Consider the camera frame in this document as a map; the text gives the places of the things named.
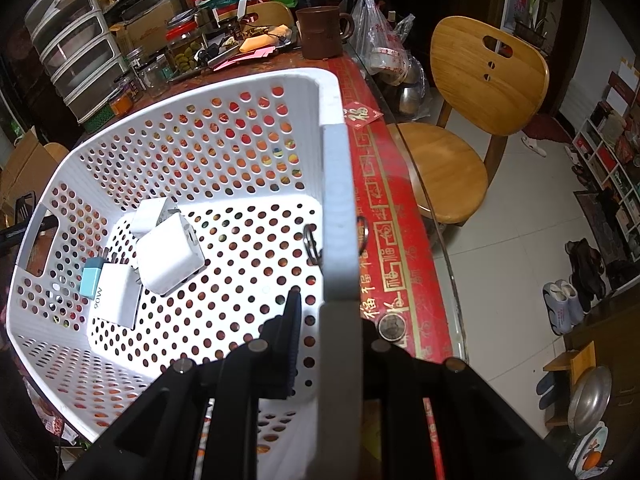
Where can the potted plant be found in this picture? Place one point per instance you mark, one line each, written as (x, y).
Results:
(539, 7)

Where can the red printed tablecloth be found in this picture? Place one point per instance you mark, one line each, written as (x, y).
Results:
(395, 240)

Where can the rounded white charger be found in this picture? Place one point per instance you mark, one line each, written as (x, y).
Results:
(167, 257)

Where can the brown mug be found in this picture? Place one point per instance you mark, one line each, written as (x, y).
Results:
(320, 32)

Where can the white storage shelf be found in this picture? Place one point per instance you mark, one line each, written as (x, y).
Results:
(607, 150)

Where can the painted plate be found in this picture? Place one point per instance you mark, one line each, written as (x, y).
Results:
(589, 452)

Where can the open cardboard box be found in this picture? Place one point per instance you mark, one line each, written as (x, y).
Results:
(25, 165)

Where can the white perforated plastic basket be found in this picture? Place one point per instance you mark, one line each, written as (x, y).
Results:
(240, 185)

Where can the clear plastic bag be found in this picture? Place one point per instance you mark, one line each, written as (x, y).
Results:
(385, 40)

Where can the empty glass jar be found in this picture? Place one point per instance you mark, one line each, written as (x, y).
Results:
(156, 77)

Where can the dark shoes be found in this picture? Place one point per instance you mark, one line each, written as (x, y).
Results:
(585, 265)

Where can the red envelope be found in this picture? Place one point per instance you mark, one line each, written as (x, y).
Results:
(362, 114)

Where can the small blue charger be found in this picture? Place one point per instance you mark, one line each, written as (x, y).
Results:
(92, 280)

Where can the round metal coin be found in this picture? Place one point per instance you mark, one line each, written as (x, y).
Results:
(391, 328)

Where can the white slipper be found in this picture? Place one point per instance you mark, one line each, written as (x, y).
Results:
(534, 146)

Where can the stacked clear food cover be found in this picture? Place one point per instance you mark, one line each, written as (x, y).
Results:
(75, 50)

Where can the glass jar of olives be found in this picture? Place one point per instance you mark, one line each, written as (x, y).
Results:
(185, 47)

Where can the metal tray of clutter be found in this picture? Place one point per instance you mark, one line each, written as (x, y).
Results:
(245, 50)

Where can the grey and white slippers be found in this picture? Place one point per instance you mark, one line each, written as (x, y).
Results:
(562, 305)

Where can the metal pan lid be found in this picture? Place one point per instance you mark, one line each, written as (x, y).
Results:
(590, 399)

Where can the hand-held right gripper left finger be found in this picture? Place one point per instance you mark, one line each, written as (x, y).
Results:
(289, 345)

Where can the small orange jar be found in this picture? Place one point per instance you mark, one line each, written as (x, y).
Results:
(120, 102)

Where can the blue slippers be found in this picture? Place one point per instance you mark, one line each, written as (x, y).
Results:
(549, 391)

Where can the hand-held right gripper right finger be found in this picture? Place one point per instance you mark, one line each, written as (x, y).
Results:
(395, 365)

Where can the closed cardboard box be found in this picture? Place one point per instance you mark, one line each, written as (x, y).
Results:
(150, 27)

